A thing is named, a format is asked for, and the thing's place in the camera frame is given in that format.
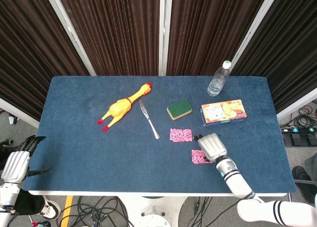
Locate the black shoe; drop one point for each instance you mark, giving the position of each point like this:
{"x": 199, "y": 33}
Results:
{"x": 301, "y": 175}

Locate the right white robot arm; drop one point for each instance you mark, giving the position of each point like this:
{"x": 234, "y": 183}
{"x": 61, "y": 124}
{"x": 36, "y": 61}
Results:
{"x": 235, "y": 180}

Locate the yellow rubber chicken toy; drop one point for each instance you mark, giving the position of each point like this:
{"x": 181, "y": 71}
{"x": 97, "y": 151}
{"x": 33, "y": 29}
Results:
{"x": 120, "y": 108}

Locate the orange blue snack box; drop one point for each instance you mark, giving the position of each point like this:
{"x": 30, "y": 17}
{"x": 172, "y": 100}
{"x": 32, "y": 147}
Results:
{"x": 223, "y": 112}

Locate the white partition frame post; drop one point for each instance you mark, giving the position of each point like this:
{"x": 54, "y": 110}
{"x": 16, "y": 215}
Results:
{"x": 164, "y": 31}
{"x": 70, "y": 31}
{"x": 255, "y": 29}

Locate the green yellow scrub sponge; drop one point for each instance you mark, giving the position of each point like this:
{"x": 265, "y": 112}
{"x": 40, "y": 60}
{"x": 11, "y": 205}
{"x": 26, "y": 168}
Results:
{"x": 178, "y": 108}

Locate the white partition frame rail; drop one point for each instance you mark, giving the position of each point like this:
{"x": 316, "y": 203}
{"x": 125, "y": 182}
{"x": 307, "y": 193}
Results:
{"x": 297, "y": 103}
{"x": 17, "y": 112}

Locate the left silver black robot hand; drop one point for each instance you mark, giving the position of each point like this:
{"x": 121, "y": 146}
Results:
{"x": 16, "y": 165}

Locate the black power strip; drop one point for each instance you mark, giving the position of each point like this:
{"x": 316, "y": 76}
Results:
{"x": 302, "y": 130}

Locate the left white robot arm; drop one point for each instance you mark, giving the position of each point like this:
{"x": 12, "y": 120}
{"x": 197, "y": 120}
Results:
{"x": 8, "y": 197}

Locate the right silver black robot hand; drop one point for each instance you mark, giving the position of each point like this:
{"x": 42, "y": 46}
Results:
{"x": 213, "y": 148}

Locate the silver metal table knife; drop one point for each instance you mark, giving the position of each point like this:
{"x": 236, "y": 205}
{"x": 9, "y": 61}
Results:
{"x": 148, "y": 119}

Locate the blue fabric table cover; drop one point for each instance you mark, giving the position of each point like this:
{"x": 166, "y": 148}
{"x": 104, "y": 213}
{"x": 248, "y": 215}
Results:
{"x": 111, "y": 157}

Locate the pink patterned pouch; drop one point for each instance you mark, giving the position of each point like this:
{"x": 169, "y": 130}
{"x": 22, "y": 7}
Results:
{"x": 196, "y": 157}
{"x": 180, "y": 135}

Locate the clear plastic water bottle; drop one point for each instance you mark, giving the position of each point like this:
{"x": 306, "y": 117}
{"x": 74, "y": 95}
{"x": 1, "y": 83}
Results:
{"x": 216, "y": 84}

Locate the black foot pedal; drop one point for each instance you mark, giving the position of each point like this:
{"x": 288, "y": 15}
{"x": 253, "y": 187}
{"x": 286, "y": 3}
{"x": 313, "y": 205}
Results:
{"x": 296, "y": 139}
{"x": 312, "y": 139}

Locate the white black sneaker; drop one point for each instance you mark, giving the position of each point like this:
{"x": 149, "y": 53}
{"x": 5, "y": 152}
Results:
{"x": 50, "y": 209}

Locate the black trouser leg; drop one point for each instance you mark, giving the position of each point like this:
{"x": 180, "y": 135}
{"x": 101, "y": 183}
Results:
{"x": 28, "y": 202}

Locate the dark brown pleated curtain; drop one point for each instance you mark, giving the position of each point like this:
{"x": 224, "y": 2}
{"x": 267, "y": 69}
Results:
{"x": 210, "y": 26}
{"x": 111, "y": 26}
{"x": 24, "y": 51}
{"x": 292, "y": 39}

